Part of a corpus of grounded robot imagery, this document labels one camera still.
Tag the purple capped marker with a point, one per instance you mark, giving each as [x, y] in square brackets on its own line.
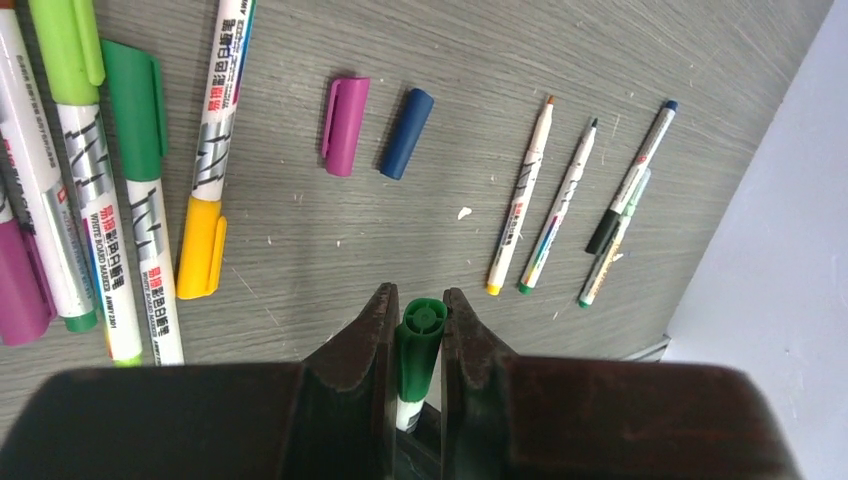
[558, 210]
[47, 201]

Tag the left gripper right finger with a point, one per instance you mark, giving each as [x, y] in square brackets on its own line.
[512, 416]

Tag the lime capped marker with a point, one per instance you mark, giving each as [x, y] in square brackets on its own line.
[70, 48]

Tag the yellow capped marker far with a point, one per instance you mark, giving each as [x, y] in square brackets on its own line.
[27, 306]

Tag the black capped blue marker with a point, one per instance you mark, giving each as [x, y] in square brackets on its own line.
[637, 170]

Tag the green capped marker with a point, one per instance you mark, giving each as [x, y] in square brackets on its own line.
[134, 81]
[417, 340]

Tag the clear capped green pen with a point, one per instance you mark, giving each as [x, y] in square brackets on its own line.
[609, 253]

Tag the blue pen cap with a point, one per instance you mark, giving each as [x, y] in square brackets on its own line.
[407, 131]

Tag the purple pen cap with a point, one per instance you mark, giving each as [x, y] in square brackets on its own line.
[343, 122]

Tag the yellow capped marker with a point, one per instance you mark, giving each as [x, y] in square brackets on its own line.
[27, 306]
[204, 237]

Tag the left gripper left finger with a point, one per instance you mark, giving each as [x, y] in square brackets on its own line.
[329, 416]

